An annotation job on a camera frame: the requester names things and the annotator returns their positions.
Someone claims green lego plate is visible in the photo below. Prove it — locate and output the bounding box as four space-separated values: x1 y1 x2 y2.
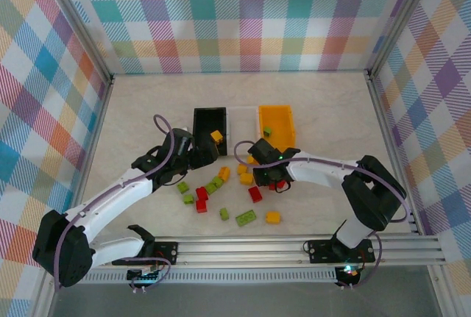
235 210 258 227

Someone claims black plastic bin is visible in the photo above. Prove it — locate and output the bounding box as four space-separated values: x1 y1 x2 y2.
192 107 228 157

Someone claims clear plastic bin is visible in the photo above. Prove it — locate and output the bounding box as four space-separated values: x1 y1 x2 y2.
224 106 261 151

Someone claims yellow plastic bin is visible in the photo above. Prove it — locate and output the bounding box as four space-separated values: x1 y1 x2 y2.
257 104 297 153

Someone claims right controller board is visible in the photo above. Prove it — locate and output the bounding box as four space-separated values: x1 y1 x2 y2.
334 264 360 285

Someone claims controller board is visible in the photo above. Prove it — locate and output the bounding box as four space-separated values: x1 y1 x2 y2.
127 267 163 284
334 264 360 285

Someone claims left controller board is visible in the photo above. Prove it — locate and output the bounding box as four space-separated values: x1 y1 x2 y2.
127 267 163 284

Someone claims thin black cable loop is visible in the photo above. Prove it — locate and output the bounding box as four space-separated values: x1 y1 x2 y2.
274 180 294 195

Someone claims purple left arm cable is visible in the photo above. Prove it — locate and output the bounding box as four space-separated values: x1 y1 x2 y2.
54 113 177 293

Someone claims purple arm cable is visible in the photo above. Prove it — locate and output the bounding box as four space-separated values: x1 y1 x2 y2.
54 113 177 293
233 140 410 291

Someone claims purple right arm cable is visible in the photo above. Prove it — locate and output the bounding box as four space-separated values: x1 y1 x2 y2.
233 140 410 291

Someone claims aluminium mounting rail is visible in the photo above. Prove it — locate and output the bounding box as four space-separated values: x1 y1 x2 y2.
88 234 445 270

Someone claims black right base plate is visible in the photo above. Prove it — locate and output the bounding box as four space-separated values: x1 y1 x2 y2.
308 238 376 263

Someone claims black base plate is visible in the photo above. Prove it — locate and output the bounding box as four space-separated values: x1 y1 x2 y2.
308 238 376 263
149 241 180 265

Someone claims aluminium left side rail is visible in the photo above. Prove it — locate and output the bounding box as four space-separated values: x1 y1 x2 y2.
31 74 116 317

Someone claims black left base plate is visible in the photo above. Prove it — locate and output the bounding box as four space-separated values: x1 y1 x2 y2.
149 241 180 265

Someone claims slotted grey cable duct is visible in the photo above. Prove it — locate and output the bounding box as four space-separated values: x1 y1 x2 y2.
80 268 338 284

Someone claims aluminium right side rail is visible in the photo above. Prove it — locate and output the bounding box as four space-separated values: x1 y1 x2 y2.
365 69 459 317

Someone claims aluminium left corner post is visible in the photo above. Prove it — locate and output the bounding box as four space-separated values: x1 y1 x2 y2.
35 0 116 86

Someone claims aluminium corner post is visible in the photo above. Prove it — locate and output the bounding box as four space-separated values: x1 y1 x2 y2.
366 0 441 79
35 0 116 86

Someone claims aluminium right corner post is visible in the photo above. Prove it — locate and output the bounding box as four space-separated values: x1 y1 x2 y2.
366 0 441 79

